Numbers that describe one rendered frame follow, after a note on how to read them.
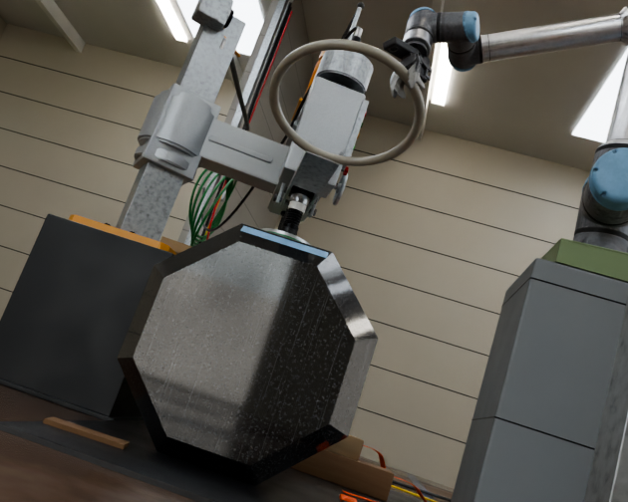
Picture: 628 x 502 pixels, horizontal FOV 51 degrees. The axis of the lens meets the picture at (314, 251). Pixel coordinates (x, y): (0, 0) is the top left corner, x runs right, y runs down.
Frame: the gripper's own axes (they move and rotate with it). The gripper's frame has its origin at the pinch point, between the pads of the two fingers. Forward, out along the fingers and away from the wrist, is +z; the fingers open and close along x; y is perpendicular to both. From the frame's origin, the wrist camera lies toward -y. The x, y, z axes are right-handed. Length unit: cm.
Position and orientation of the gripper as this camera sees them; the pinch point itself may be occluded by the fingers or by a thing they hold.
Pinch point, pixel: (401, 88)
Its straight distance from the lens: 191.7
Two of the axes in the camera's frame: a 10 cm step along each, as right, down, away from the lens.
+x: -7.1, 2.7, 6.5
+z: -2.3, 7.9, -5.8
